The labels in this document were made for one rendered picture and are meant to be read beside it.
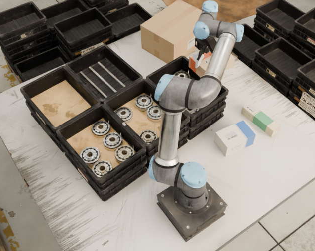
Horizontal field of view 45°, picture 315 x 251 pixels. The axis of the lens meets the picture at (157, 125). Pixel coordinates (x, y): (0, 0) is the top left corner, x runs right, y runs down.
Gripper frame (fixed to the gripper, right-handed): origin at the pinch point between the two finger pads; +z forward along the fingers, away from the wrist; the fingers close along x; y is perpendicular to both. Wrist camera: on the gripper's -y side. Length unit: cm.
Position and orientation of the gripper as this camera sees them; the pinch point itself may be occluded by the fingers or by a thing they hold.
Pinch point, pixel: (207, 63)
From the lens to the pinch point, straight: 207.4
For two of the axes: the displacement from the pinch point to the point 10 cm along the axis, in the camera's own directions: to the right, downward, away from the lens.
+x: -8.2, 4.6, -3.4
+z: 0.2, 6.2, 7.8
